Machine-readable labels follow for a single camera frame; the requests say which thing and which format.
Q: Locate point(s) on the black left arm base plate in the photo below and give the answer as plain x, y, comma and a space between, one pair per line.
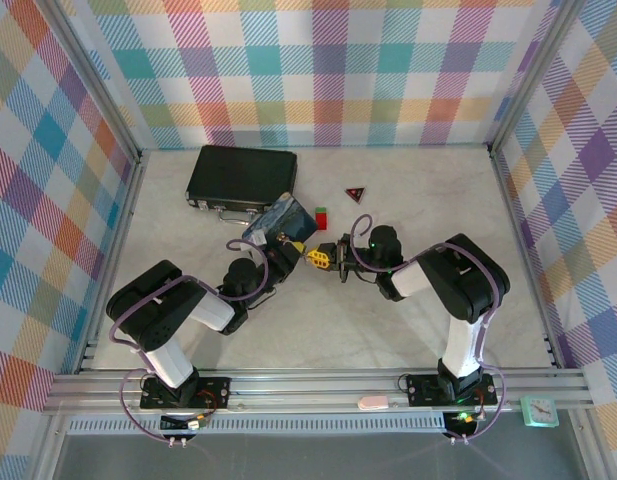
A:
213, 392

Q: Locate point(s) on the small green clock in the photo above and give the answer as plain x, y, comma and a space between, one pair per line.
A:
539, 411

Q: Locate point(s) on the small connector board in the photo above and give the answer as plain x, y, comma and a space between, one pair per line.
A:
188, 424

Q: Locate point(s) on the aluminium side rail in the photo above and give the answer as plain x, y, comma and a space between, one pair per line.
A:
513, 215
120, 235

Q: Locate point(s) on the aluminium frame rail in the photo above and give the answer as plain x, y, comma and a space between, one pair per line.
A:
308, 387

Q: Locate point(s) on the black and red triangle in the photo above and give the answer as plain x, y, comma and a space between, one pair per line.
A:
356, 194

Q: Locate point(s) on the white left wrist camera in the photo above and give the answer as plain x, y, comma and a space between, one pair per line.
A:
258, 239

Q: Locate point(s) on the connector board with green light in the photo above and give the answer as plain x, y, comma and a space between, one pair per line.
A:
463, 417

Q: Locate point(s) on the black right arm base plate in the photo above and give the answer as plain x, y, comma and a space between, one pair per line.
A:
423, 390

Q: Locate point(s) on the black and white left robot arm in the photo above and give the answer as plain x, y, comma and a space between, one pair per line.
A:
153, 320

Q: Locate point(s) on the red and green block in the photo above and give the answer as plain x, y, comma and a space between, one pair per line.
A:
322, 220

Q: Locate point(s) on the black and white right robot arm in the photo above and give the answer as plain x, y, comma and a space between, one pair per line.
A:
468, 280

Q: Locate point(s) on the starry night tin box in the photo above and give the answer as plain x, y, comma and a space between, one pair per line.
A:
288, 217

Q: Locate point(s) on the pink eraser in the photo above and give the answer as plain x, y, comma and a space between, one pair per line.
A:
373, 402

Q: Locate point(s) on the aluminium corner post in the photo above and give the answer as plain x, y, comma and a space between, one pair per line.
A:
95, 80
535, 75

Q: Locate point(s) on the small dark padlock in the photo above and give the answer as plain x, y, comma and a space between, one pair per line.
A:
284, 236

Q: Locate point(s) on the black briefcase with metal corners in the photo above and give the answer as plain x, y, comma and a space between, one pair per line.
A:
243, 172

